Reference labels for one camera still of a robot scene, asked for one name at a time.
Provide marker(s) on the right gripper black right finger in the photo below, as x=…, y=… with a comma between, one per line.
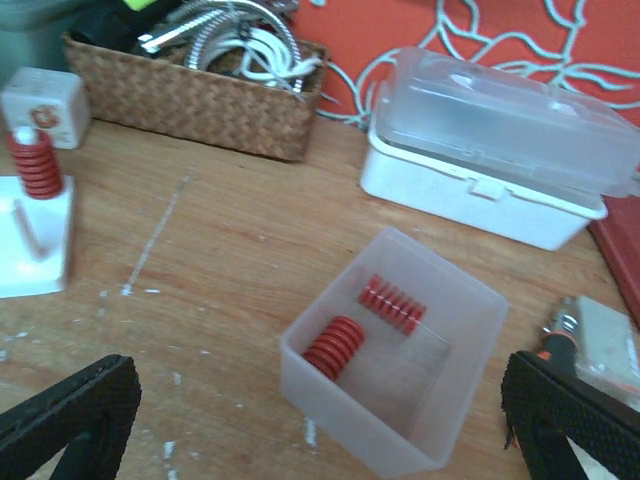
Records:
x=547, y=409

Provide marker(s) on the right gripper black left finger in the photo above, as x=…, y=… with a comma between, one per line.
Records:
x=87, y=416

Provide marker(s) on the white cube power adapter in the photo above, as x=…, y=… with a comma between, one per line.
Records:
x=49, y=100

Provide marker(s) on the small grey metal box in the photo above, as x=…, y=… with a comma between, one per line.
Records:
x=606, y=344

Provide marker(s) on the green black cordless drill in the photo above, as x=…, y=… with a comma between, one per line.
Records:
x=116, y=25

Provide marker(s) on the grey plastic toolbox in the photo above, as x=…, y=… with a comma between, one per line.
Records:
x=31, y=33

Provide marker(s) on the red book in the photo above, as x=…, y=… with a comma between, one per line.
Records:
x=617, y=238

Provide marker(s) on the translucent plastic spring bin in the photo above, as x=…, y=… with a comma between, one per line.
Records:
x=400, y=403

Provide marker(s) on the woven wicker basket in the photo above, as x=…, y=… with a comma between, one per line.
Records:
x=211, y=107

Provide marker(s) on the white clear-lid storage box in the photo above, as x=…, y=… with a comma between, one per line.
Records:
x=504, y=154

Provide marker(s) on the red spring far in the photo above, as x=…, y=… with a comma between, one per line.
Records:
x=392, y=304

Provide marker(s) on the red spring left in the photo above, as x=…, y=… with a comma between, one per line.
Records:
x=332, y=350

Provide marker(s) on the white peg fixture base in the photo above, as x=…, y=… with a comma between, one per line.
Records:
x=35, y=236

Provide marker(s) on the large red spring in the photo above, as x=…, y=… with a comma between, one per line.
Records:
x=37, y=165

